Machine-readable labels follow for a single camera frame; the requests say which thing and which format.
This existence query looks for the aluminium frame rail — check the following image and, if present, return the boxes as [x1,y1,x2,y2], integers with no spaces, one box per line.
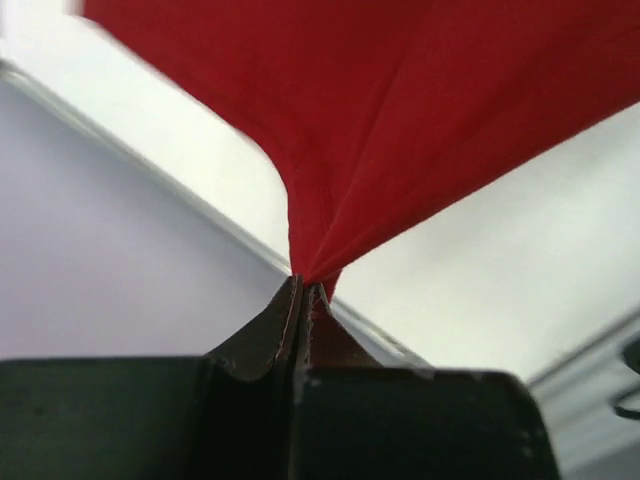
[1,65,284,359]

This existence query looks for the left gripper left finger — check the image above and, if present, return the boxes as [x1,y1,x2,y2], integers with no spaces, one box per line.
[205,276,304,382]

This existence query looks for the red t shirt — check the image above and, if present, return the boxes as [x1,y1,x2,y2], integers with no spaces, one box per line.
[83,0,639,287]

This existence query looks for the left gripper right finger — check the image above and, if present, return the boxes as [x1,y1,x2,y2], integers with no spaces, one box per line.
[301,284,382,368]

